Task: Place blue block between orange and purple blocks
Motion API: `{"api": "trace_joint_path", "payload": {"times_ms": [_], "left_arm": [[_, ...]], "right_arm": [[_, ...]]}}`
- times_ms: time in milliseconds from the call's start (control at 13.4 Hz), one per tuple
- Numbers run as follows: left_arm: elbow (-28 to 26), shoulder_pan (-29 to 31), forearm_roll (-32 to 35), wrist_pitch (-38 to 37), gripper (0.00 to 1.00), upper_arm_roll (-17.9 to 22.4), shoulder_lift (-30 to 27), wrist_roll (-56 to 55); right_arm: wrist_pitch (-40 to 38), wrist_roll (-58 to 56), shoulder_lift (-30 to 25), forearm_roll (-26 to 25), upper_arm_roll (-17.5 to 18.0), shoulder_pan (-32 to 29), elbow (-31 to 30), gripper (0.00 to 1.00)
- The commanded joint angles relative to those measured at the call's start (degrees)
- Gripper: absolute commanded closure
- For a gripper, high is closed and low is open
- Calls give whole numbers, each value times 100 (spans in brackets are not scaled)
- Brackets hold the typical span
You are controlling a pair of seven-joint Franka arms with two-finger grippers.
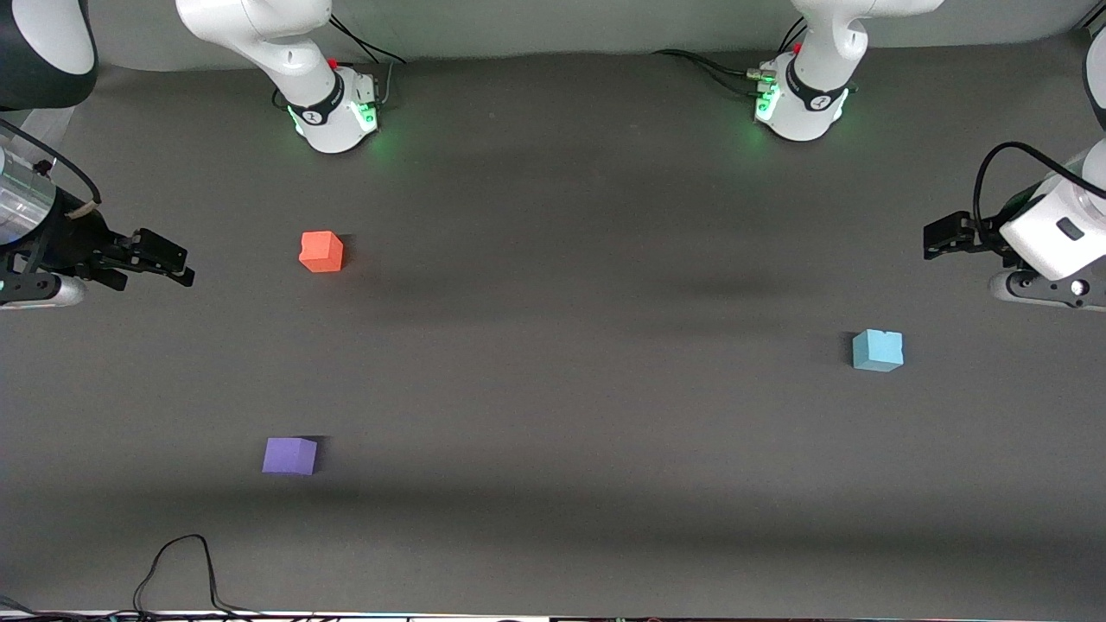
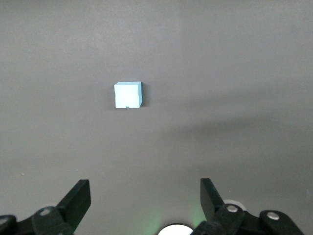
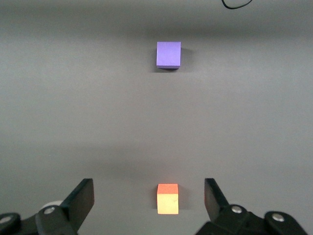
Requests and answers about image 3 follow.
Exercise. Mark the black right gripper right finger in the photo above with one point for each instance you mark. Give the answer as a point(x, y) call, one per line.
point(217, 208)

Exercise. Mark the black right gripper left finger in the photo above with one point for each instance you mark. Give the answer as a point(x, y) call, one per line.
point(73, 203)

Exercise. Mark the orange foam block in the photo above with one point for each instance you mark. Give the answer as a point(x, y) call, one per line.
point(167, 200)

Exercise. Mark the purple foam block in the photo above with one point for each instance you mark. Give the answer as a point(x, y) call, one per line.
point(168, 54)

